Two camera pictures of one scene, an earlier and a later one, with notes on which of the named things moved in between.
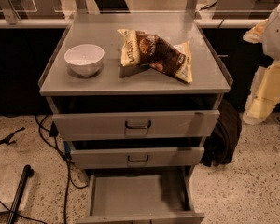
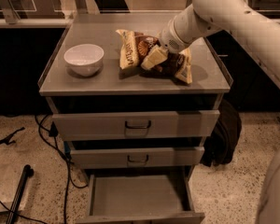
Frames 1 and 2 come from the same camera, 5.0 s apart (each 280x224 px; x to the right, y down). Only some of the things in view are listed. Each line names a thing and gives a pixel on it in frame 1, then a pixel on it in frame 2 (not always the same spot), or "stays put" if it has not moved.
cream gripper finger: [271, 85] → [170, 40]
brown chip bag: [143, 50] stays put
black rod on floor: [27, 172] stays put
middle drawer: [136, 157] stays put
